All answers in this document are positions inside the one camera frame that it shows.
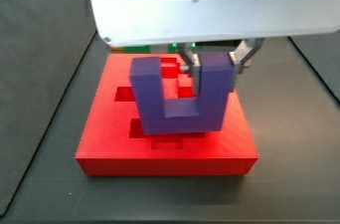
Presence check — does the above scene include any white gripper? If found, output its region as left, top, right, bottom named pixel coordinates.
left=91, top=0, right=340, bottom=95

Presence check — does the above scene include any purple U-shaped block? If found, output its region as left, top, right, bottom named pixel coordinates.
left=131, top=52, right=234, bottom=135

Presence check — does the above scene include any red slotted board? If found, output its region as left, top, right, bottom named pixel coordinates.
left=77, top=54, right=258, bottom=176

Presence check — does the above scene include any green U-shaped block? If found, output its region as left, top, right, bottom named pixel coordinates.
left=123, top=44, right=177, bottom=54

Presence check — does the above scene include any yellow long bar block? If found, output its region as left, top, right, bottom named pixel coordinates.
left=111, top=47, right=125, bottom=53

